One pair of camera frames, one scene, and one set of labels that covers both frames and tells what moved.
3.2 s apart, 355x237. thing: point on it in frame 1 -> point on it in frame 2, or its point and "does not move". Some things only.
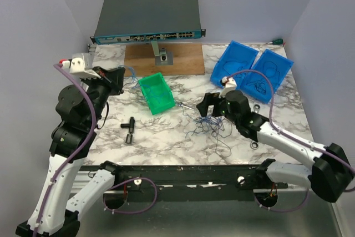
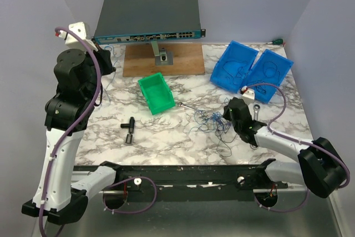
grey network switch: x=149 y=16 does not move
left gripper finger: x=115 y=77 -> x=104 y=60
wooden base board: x=140 y=60 does not move
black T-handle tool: x=131 y=126 does not move
